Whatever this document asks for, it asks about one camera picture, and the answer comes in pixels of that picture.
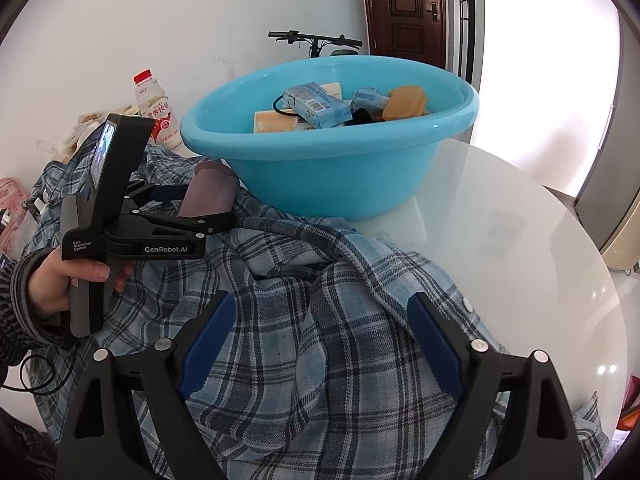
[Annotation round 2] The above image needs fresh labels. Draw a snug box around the black cable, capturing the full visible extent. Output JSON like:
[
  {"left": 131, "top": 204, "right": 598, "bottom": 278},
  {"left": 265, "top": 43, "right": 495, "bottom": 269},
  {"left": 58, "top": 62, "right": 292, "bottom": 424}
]
[{"left": 0, "top": 354, "right": 76, "bottom": 396}]

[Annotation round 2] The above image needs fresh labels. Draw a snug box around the pink plastic bag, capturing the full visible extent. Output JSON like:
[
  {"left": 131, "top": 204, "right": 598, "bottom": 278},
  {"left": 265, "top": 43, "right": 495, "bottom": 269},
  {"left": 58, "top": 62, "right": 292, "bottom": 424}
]
[{"left": 0, "top": 177, "right": 28, "bottom": 256}]

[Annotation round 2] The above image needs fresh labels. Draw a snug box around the red cap drink bottle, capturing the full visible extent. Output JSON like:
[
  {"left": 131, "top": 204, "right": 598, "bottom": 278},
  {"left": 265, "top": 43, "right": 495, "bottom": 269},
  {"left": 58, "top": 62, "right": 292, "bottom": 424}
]
[{"left": 132, "top": 69, "right": 182, "bottom": 151}]

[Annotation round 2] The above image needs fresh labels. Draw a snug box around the black bicycle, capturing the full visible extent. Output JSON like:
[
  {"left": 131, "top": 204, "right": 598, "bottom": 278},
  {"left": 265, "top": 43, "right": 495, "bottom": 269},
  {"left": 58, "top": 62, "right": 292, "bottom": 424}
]
[{"left": 267, "top": 30, "right": 363, "bottom": 60}]

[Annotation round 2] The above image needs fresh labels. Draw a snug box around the light blue plastic basin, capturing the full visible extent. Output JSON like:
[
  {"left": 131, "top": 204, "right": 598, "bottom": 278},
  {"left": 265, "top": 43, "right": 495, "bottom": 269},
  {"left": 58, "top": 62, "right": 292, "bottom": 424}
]
[{"left": 180, "top": 57, "right": 480, "bottom": 220}]

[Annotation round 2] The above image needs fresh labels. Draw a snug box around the person's left forearm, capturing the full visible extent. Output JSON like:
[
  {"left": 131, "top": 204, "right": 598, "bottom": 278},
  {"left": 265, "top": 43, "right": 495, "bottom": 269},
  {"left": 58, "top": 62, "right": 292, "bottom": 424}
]
[{"left": 0, "top": 247, "right": 73, "bottom": 367}]

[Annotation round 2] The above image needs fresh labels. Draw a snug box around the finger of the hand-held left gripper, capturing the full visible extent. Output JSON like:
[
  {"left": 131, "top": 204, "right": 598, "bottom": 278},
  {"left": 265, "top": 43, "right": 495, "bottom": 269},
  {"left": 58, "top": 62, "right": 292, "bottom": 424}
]
[
  {"left": 120, "top": 209, "right": 237, "bottom": 241},
  {"left": 125, "top": 180, "right": 191, "bottom": 207}
]

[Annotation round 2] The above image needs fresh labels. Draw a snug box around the blue barcode tissue packet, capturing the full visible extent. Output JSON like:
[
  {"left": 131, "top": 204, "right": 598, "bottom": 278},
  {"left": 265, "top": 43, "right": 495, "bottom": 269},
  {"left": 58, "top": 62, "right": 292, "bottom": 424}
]
[{"left": 283, "top": 82, "right": 353, "bottom": 128}]

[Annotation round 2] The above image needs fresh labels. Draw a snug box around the yellow sponge block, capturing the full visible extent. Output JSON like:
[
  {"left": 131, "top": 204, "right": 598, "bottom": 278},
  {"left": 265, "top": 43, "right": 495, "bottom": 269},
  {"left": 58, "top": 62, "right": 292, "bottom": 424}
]
[{"left": 254, "top": 109, "right": 313, "bottom": 134}]

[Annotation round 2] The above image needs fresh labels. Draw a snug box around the black framed glass partition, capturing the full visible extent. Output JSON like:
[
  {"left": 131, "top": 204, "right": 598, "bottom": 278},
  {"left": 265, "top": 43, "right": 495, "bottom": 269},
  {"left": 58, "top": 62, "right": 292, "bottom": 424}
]
[{"left": 445, "top": 0, "right": 486, "bottom": 81}]

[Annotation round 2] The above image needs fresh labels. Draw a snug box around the white round desktop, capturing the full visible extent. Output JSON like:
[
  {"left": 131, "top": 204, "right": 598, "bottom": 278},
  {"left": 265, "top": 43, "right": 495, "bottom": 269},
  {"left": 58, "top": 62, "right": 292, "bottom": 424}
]
[{"left": 345, "top": 137, "right": 629, "bottom": 461}]

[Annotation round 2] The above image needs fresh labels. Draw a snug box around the brown entrance door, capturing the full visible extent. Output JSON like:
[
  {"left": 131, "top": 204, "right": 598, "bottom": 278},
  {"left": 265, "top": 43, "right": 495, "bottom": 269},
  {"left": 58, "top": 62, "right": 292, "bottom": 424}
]
[{"left": 360, "top": 0, "right": 448, "bottom": 68}]

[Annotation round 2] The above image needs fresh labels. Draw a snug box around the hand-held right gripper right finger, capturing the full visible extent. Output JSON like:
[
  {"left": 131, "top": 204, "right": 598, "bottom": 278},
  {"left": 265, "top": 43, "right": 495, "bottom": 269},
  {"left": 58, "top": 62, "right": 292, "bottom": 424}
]
[{"left": 406, "top": 291, "right": 583, "bottom": 480}]

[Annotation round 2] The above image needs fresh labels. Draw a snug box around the blue plaid shirt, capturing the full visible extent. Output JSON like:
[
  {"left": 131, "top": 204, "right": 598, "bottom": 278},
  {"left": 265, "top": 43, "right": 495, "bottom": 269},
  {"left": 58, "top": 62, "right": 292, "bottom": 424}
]
[{"left": 30, "top": 142, "right": 611, "bottom": 480}]

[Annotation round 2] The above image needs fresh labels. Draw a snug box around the orange soap box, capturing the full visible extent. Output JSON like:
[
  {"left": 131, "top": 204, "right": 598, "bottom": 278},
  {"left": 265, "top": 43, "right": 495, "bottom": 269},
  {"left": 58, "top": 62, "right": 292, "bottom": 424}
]
[{"left": 382, "top": 85, "right": 431, "bottom": 122}]

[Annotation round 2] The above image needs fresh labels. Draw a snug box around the clear plastic bag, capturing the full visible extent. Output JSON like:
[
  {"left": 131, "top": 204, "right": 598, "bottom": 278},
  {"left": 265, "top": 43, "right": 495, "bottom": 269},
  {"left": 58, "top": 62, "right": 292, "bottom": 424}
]
[{"left": 35, "top": 107, "right": 151, "bottom": 162}]

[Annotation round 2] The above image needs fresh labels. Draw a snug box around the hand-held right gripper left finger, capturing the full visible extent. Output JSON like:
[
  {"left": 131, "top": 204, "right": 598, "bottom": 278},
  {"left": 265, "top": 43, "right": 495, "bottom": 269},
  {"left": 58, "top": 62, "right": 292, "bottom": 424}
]
[{"left": 55, "top": 289, "right": 237, "bottom": 480}]

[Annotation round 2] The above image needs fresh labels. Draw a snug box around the dusty pink cloth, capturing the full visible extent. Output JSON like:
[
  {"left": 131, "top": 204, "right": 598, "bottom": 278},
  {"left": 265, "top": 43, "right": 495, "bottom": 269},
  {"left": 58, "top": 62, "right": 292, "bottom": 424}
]
[{"left": 180, "top": 162, "right": 238, "bottom": 218}]

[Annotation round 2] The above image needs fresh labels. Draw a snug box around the person's left hand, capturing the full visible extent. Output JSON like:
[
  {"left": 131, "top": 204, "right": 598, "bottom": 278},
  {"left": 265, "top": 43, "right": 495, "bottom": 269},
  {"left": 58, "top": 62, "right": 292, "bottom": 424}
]
[{"left": 26, "top": 249, "right": 135, "bottom": 319}]

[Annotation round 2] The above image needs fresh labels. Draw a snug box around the dark cloth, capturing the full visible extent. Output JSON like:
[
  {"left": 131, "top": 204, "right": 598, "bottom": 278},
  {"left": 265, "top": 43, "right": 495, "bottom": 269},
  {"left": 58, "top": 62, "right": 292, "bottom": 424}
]
[{"left": 0, "top": 405, "right": 61, "bottom": 480}]

